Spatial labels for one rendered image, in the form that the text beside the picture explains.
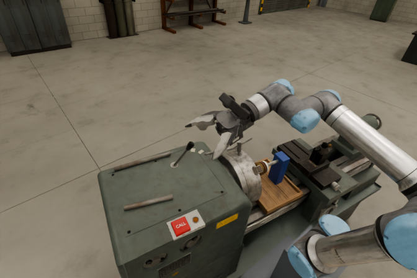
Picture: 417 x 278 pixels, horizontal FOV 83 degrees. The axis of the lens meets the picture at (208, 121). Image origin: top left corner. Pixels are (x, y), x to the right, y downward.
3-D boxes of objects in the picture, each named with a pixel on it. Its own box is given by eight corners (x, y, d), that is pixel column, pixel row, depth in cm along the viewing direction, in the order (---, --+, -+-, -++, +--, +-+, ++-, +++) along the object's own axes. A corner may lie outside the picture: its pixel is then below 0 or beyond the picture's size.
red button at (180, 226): (176, 237, 89) (176, 235, 87) (170, 224, 93) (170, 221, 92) (190, 231, 91) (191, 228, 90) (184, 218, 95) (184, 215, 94)
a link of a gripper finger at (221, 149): (224, 170, 66) (233, 143, 71) (222, 159, 61) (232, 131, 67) (214, 167, 67) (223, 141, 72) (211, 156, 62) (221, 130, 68)
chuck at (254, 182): (247, 218, 129) (250, 173, 115) (218, 184, 154) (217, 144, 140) (260, 211, 133) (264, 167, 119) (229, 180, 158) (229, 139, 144)
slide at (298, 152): (321, 190, 151) (324, 186, 149) (276, 149, 181) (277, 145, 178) (339, 180, 159) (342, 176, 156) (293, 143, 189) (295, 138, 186)
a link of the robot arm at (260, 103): (270, 102, 70) (252, 88, 75) (258, 109, 69) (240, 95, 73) (269, 118, 76) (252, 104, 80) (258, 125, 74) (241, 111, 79)
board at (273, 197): (266, 215, 141) (267, 211, 139) (233, 174, 166) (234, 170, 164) (301, 197, 154) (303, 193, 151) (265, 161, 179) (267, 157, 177)
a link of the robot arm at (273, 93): (299, 86, 72) (279, 72, 77) (272, 103, 69) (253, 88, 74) (295, 103, 78) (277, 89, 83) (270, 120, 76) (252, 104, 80)
